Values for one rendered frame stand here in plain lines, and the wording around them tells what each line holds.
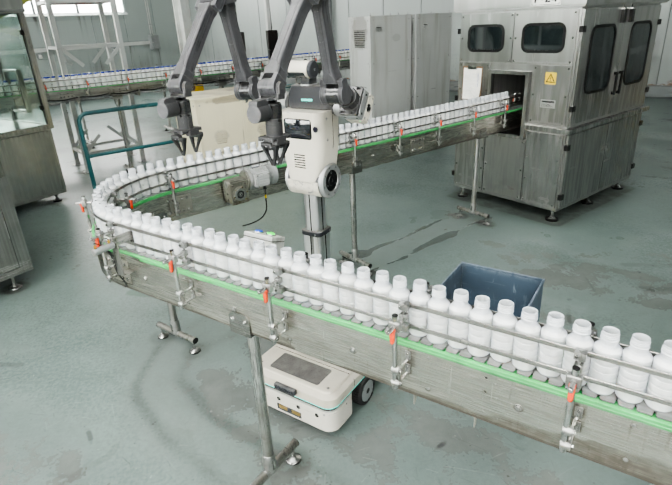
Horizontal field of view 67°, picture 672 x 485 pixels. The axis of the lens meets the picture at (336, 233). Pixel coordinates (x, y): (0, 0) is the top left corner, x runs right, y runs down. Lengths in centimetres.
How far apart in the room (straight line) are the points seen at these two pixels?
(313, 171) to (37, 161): 484
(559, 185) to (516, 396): 376
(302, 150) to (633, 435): 155
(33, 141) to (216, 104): 218
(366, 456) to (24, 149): 522
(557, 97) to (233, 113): 320
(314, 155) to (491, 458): 156
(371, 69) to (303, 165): 527
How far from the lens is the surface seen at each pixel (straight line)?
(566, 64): 487
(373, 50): 746
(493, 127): 495
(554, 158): 500
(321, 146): 219
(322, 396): 247
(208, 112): 557
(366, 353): 158
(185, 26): 1222
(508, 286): 203
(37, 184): 672
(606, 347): 134
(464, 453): 259
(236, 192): 307
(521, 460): 261
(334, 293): 158
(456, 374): 147
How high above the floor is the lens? 184
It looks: 23 degrees down
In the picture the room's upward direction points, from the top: 3 degrees counter-clockwise
